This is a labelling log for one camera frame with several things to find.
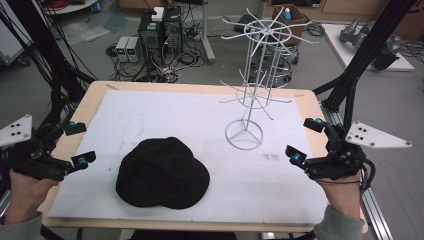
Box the black hat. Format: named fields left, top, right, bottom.
left=115, top=136, right=211, bottom=211

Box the black computer tower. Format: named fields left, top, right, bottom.
left=137, top=10, right=165, bottom=67
left=162, top=5, right=184, bottom=57

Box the small white box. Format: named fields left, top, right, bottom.
left=151, top=6, right=166, bottom=23

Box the person's left hand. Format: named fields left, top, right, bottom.
left=4, top=168, right=60, bottom=225

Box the tangle of floor cables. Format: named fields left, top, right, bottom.
left=105, top=19, right=208, bottom=84

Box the white wire rack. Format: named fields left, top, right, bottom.
left=219, top=7, right=320, bottom=151

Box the clear plastic sheet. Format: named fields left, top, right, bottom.
left=62, top=12, right=130, bottom=43

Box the aluminium rail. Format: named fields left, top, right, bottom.
left=321, top=102, right=395, bottom=240

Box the person's right grey sleeve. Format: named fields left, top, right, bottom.
left=312, top=204, right=366, bottom=240

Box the white floor platform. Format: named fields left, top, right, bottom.
left=321, top=22, right=416, bottom=72

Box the round white table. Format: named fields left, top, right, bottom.
left=42, top=0, right=100, bottom=15

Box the white foam board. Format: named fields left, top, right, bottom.
left=47, top=88, right=330, bottom=225

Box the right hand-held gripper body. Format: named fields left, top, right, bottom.
left=304, top=120, right=413, bottom=192

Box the wheeled stool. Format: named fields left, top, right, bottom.
left=252, top=49, right=300, bottom=85

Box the cardboard box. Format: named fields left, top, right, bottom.
left=271, top=3, right=310, bottom=47

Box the grey table leg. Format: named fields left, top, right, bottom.
left=199, top=0, right=217, bottom=65

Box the person's left grey sleeve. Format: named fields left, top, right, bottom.
left=0, top=211, right=45, bottom=240

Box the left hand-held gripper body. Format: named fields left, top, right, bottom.
left=0, top=114, right=74, bottom=183

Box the grey robot device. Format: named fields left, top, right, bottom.
left=339, top=17, right=402, bottom=71

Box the person's grey sleeve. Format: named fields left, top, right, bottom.
left=0, top=211, right=45, bottom=240
left=312, top=204, right=366, bottom=240

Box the grey power supply unit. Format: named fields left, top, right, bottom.
left=115, top=36, right=131, bottom=63
left=126, top=36, right=143, bottom=63

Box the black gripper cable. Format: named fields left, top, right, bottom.
left=357, top=157, right=377, bottom=192

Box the person's right hand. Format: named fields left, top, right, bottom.
left=314, top=172, right=370, bottom=234

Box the black metal frame stand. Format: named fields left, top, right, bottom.
left=0, top=0, right=98, bottom=135
left=312, top=0, right=418, bottom=125

